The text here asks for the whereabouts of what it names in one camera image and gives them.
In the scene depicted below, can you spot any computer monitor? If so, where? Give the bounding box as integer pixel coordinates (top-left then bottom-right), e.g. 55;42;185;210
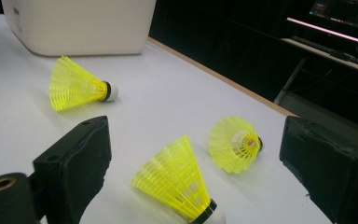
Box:
309;0;358;32

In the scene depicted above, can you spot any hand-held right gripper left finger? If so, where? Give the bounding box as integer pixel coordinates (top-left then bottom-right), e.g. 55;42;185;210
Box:
32;115;113;224

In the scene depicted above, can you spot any black keyboard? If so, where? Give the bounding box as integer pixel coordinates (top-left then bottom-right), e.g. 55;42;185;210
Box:
291;35;358;63

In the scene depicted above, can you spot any grey metal stand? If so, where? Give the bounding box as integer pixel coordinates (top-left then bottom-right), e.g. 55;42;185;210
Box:
273;36;358;105

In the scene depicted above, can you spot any white table mat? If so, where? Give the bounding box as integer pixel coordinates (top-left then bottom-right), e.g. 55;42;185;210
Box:
0;11;358;224

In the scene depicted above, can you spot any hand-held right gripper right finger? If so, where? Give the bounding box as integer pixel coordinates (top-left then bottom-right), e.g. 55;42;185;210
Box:
279;115;358;224

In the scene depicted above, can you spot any white plastic storage bin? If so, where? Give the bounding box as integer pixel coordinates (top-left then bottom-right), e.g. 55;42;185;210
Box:
1;0;157;58

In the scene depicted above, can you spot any yellow plastic shuttlecock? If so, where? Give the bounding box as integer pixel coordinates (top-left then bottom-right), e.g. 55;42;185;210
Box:
48;55;119;113
207;116;265;175
131;134;227;224

